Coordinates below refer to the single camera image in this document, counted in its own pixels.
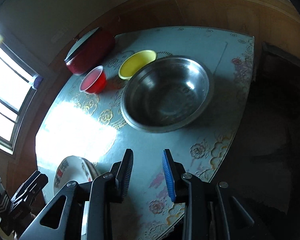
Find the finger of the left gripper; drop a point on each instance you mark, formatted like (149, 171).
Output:
(30, 188)

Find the white decorated porcelain plate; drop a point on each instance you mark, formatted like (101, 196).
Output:
(74, 168)

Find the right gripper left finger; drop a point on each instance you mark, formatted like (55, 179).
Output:
(63, 215)

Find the floral lace tablecloth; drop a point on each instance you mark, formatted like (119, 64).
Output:
(91, 126)

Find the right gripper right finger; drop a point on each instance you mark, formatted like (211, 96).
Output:
(212, 211)

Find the purple object on windowsill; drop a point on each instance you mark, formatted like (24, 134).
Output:
(37, 80)

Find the stainless steel basin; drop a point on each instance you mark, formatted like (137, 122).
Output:
(167, 94)

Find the yellow plastic bowl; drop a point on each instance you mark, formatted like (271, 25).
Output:
(135, 62)

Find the red plastic bowl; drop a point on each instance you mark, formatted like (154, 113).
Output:
(94, 82)

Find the window with frame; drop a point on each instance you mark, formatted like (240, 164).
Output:
(16, 93)

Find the person's left hand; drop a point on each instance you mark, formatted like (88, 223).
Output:
(22, 226)

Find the red electric cooking pot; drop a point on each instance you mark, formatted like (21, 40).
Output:
(89, 50)

